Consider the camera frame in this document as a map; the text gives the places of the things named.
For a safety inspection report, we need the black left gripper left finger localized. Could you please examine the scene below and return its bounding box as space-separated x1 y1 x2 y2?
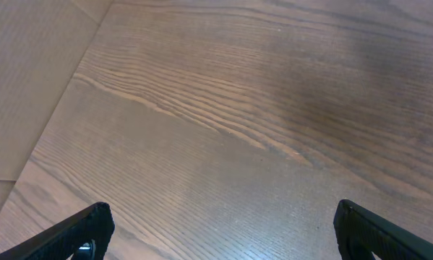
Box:
0 202 115 260

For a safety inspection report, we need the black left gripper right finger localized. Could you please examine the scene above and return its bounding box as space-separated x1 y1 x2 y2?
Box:
333 199 433 260

